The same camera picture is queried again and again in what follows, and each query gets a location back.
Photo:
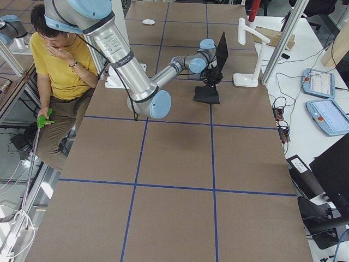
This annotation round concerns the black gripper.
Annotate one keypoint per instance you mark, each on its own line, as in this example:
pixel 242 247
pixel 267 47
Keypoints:
pixel 213 76

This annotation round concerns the black mouse pad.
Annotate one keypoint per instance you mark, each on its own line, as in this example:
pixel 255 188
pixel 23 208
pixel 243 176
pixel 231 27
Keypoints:
pixel 206 94

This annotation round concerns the grey laptop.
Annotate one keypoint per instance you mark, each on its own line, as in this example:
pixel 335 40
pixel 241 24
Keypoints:
pixel 213 56

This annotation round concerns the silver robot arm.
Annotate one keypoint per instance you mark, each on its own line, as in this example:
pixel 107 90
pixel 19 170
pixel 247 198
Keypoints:
pixel 146 96

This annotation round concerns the white desk lamp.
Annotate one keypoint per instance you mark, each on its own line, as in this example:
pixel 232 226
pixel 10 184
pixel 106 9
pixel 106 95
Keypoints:
pixel 245 77

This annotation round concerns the white computer mouse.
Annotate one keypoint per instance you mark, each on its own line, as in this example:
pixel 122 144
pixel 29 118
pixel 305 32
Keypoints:
pixel 148 22

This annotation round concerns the cardboard box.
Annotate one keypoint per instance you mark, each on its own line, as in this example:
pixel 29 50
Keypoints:
pixel 275 36

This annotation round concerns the red cylinder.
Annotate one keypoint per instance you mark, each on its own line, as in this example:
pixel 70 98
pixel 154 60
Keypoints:
pixel 253 10

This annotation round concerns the far teach pendant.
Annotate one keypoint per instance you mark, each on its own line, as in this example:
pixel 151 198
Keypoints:
pixel 318 83

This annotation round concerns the teach pendant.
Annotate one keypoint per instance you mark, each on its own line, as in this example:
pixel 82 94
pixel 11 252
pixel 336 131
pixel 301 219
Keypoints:
pixel 329 116
pixel 318 83

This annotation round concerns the near teach pendant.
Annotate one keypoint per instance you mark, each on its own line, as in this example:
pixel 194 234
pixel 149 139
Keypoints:
pixel 329 116

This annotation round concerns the person in yellow shirt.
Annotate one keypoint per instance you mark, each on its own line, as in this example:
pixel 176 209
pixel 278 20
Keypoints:
pixel 66 80

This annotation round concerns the black monitor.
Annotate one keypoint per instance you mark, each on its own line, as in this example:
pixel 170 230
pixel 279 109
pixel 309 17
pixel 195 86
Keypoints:
pixel 331 170

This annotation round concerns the green tool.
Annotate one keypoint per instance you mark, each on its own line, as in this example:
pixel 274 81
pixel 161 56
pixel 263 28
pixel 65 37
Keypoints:
pixel 43 121

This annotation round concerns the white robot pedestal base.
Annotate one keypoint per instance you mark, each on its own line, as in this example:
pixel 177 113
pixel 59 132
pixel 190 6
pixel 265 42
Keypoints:
pixel 113 80

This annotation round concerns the aluminium frame post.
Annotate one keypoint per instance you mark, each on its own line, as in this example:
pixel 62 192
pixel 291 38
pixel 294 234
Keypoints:
pixel 290 25

